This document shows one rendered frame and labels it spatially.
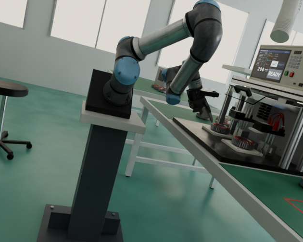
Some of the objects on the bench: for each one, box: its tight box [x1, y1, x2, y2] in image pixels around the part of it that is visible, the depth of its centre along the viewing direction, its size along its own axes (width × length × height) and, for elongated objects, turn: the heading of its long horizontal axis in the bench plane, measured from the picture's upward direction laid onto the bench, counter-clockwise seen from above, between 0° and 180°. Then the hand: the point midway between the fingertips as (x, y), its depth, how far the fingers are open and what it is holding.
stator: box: [231, 136, 255, 150], centre depth 138 cm, size 11×11×4 cm
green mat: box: [147, 99, 239, 127], centre depth 217 cm, size 94×61×1 cm, turn 54°
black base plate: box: [173, 117, 303, 177], centre depth 151 cm, size 47×64×2 cm
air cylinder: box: [257, 140, 277, 157], centre depth 143 cm, size 5×8×6 cm
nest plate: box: [221, 139, 263, 157], centre depth 139 cm, size 15×15×1 cm
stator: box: [210, 122, 230, 134], centre depth 161 cm, size 11×11×4 cm
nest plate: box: [202, 125, 233, 139], centre depth 161 cm, size 15×15×1 cm
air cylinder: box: [233, 127, 250, 139], centre depth 165 cm, size 5×8×6 cm
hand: (207, 118), depth 157 cm, fingers open, 14 cm apart
